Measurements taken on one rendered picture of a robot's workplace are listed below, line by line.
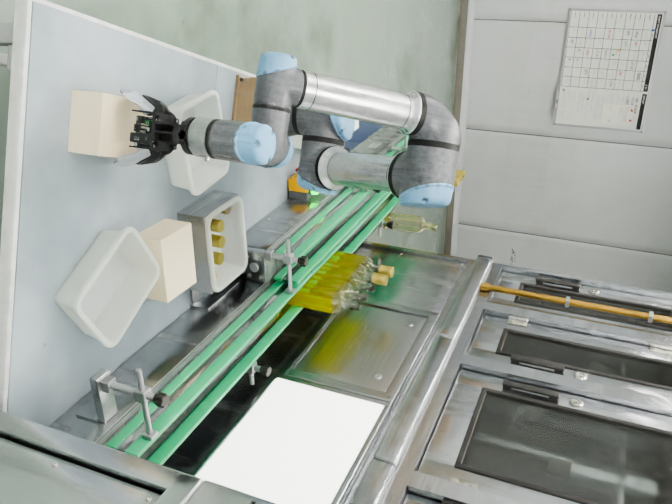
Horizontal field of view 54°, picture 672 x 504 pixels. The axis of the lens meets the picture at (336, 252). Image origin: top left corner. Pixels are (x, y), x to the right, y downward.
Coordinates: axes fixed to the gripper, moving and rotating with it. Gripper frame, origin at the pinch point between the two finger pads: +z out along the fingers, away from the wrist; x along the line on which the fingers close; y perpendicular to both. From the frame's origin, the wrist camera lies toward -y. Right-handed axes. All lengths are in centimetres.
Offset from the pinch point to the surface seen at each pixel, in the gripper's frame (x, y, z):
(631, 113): -88, -648, -103
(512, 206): 25, -690, 7
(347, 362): 56, -61, -34
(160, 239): 23.7, -14.5, -1.7
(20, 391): 53, 16, 5
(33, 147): 5.8, 16.5, 5.3
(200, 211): 17.9, -32.6, 0.4
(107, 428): 61, 5, -7
